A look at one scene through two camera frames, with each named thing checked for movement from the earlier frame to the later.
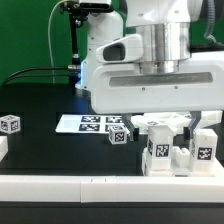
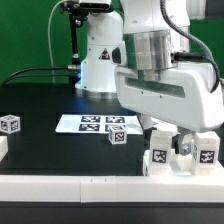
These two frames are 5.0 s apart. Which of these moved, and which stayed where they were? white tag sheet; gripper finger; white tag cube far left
Moved: gripper finger
Stayed: white tag sheet; white tag cube far left
